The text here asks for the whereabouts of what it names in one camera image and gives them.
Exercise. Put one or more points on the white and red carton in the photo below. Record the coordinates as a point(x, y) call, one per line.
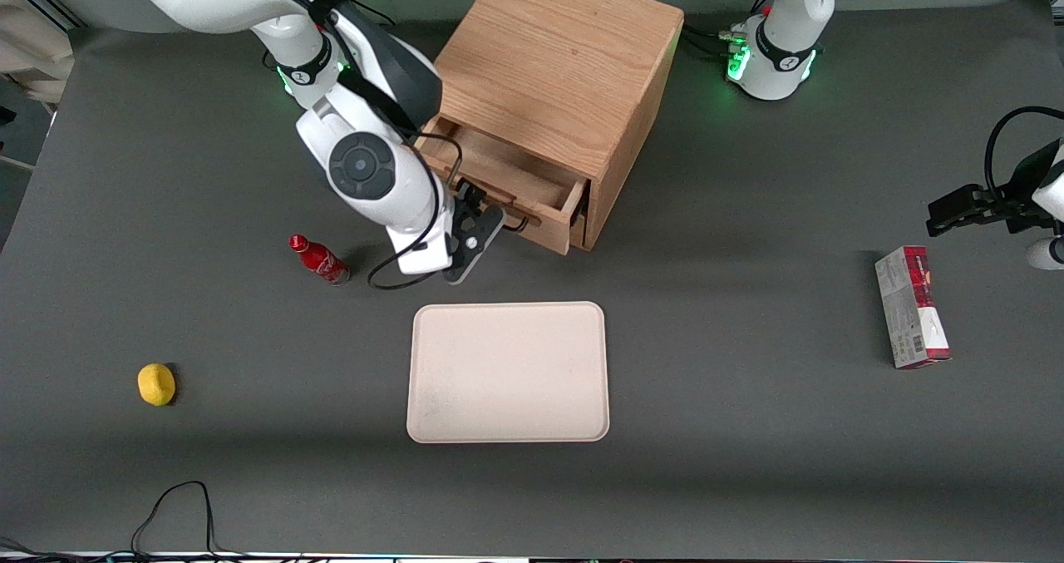
point(910, 305)

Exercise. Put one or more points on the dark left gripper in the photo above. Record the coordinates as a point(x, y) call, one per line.
point(1016, 204)

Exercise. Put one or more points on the red cola bottle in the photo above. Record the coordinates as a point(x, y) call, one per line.
point(320, 261)

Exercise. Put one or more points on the cream rectangular plastic tray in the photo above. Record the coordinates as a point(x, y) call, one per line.
point(507, 372)

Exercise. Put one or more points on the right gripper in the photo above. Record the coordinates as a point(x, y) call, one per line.
point(470, 196)

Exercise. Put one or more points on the oak wooden cabinet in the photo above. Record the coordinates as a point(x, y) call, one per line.
point(557, 56)

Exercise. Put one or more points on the oak wooden drawer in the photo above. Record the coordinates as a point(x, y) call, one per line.
point(515, 176)

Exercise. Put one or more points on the yellow lemon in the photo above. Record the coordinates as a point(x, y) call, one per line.
point(156, 384)

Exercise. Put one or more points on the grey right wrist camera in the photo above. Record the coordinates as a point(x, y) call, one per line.
point(472, 247)

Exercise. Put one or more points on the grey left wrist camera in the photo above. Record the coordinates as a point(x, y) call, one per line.
point(1046, 254)

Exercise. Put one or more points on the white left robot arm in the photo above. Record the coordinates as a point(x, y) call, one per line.
point(777, 56)

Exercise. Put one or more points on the beige background object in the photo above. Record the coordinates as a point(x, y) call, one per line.
point(33, 47)

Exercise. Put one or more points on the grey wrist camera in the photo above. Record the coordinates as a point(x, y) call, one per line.
point(1046, 254)
point(472, 247)

